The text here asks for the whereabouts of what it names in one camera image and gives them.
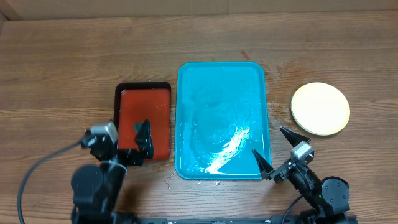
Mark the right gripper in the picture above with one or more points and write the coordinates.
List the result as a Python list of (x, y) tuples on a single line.
[(283, 168)]

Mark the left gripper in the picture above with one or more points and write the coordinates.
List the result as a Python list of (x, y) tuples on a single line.
[(135, 157)]

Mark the yellow plate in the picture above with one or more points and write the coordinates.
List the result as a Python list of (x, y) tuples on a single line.
[(320, 109)]

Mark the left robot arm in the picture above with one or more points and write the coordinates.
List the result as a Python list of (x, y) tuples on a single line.
[(96, 188)]

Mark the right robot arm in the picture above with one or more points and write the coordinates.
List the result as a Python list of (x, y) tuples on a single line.
[(329, 197)]

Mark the black tray with red liquid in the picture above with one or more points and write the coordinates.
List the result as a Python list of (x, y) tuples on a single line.
[(136, 102)]

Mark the teal plastic serving tray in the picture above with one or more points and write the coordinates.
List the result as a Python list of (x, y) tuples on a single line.
[(221, 116)]

